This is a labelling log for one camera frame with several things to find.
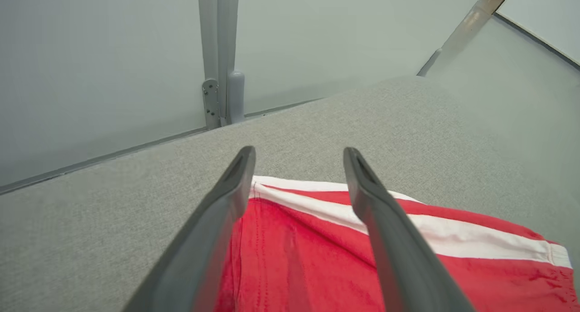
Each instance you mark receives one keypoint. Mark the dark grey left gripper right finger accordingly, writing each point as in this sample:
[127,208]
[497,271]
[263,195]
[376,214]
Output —
[403,257]

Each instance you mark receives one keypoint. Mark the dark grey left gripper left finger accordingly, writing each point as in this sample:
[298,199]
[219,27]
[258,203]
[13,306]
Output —
[199,248]

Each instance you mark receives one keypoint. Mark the red shorts with white stripe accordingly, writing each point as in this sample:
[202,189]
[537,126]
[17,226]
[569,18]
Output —
[317,257]

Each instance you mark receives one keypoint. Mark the grey hinged partition post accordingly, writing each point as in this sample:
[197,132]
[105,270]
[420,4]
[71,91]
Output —
[222,40]

